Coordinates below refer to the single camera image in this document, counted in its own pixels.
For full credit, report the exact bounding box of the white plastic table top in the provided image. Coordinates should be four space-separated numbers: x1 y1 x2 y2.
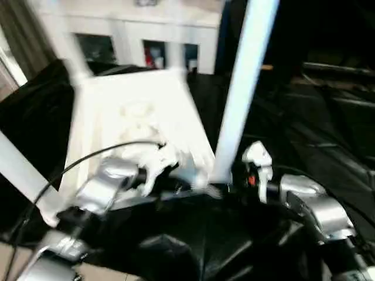
40 67 224 228

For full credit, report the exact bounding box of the black plastic mat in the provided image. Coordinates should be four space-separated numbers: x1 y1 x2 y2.
0 58 375 281

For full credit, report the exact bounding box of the red box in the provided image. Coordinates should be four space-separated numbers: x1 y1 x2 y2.
145 43 156 68

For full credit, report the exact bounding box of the large black box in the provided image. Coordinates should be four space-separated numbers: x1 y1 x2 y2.
215 0 375 80

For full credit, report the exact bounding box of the white glass-door cabinet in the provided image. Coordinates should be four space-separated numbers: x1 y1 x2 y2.
35 0 223 76

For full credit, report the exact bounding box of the grey-brown curtain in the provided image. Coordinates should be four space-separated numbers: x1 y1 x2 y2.
0 0 57 86

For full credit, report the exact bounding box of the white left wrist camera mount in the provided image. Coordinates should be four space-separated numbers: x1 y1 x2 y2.
137 143 180 197

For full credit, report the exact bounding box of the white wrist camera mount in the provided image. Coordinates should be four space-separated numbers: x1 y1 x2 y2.
242 140 274 204
137 143 180 197

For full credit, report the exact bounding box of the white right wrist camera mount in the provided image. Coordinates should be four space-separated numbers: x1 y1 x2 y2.
242 140 274 204

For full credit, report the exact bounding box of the dark horizontal metal rail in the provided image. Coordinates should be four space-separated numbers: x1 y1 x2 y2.
303 61 375 77

